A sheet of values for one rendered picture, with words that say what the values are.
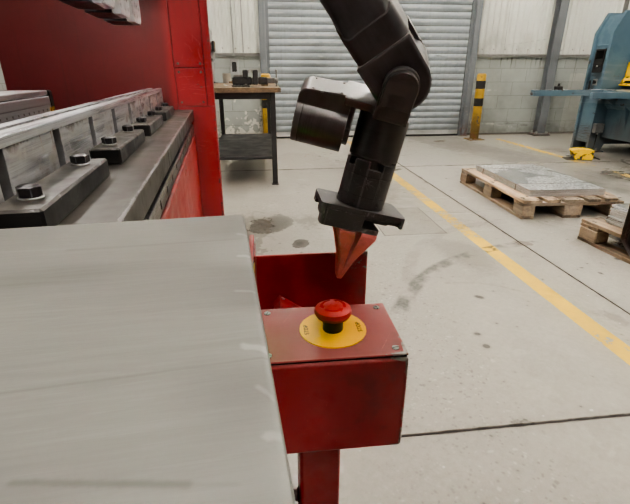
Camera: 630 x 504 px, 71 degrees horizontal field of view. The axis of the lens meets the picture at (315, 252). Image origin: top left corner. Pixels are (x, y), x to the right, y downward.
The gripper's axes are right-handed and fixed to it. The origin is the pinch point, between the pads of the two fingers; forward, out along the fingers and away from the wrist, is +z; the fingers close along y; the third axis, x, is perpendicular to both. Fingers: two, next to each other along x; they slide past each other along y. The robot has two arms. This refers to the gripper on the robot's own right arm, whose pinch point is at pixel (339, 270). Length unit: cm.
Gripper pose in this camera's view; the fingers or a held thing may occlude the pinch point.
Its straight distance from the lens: 56.2
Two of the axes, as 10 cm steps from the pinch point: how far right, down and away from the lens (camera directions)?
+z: -2.4, 9.0, 3.5
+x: 1.0, 3.8, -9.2
